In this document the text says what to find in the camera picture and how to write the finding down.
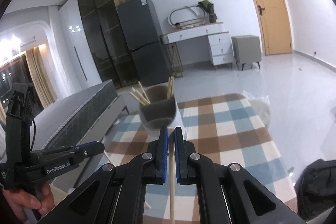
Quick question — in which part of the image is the dark window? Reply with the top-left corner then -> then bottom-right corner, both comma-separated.
0,52 -> 33,109

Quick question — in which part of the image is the beige curtain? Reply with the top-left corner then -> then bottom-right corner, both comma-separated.
25,47 -> 57,109

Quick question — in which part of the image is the grey quilted mattress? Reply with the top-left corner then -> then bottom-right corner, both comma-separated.
31,81 -> 118,151

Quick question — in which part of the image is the oval vanity mirror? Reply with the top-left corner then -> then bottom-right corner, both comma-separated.
168,4 -> 208,29

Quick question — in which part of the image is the white translucent plastic bag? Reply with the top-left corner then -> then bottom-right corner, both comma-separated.
248,98 -> 271,131

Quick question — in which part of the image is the checkered tablecloth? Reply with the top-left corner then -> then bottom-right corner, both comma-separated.
71,93 -> 279,224

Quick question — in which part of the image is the black cable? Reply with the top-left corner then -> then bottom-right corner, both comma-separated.
29,118 -> 36,152

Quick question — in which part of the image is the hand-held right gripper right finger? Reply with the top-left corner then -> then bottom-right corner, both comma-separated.
174,126 -> 296,224

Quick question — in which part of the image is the black bag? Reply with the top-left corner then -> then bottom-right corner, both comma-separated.
295,158 -> 336,220

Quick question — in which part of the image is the grey nightstand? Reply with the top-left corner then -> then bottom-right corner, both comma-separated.
231,34 -> 262,71

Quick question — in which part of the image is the dark grey refrigerator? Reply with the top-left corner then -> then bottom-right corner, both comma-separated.
116,0 -> 174,86

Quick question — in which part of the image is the person's left hand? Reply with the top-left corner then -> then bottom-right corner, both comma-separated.
3,182 -> 56,220

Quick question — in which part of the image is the grey and white utensil holder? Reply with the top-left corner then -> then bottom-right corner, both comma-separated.
139,85 -> 188,140

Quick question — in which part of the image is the white vanity desk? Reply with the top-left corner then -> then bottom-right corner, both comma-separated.
160,22 -> 234,70

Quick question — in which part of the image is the yellow wooden door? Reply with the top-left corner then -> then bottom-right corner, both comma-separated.
237,0 -> 293,56

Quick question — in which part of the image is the grey mattress bed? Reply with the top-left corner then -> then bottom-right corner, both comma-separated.
45,95 -> 130,188

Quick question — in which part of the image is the white wardrobe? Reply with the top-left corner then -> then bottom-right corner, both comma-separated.
58,0 -> 103,94

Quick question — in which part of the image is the bundle of wooden chopsticks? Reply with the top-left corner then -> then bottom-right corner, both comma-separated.
104,150 -> 152,211

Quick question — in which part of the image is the dark glass cabinet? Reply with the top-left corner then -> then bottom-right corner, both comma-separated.
76,0 -> 137,89

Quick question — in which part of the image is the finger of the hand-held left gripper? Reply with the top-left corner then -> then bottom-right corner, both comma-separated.
69,146 -> 105,162
41,140 -> 105,156

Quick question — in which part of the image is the gold metal stand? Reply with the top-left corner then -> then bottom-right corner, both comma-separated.
169,43 -> 184,77

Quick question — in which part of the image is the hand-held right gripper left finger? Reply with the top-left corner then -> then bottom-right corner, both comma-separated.
43,126 -> 169,224

